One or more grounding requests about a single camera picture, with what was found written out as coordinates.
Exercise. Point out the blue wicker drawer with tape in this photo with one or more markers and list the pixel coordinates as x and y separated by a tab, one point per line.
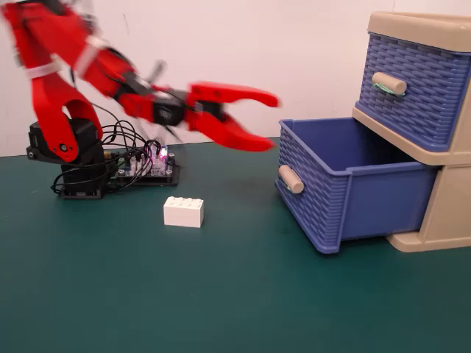
423	110

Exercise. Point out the beige plastic drawer cabinet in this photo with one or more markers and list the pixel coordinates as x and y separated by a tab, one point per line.
456	206

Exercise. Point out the white toy brick cube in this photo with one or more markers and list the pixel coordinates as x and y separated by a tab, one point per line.
183	213

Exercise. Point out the red robot arm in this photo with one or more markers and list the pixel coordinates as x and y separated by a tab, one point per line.
44	95

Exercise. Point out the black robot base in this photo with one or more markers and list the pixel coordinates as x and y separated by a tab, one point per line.
82	165

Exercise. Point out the lit controller circuit board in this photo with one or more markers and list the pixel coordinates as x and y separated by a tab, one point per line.
154	171

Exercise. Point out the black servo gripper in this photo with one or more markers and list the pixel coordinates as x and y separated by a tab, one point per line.
169	112

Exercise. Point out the white zip tie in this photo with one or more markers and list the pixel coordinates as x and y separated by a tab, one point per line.
88	55
42	70

